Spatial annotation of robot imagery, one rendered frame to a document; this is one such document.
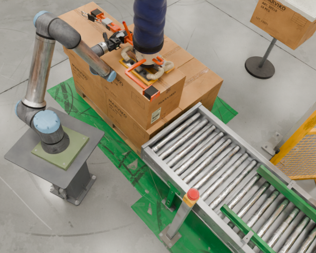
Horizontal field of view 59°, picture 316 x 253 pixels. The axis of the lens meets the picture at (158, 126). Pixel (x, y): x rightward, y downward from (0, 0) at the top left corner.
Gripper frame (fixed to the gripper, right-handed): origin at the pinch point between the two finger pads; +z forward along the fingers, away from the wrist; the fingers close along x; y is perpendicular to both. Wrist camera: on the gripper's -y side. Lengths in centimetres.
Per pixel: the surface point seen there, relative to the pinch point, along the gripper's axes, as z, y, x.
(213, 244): -35, 154, -108
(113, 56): -13.5, 3.0, -13.2
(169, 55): 58, 5, -53
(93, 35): -9.7, -26.9, -13.2
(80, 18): -3, -52, -13
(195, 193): -56, 123, -4
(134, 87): -22.7, 37.8, -13.3
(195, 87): 46, 51, -53
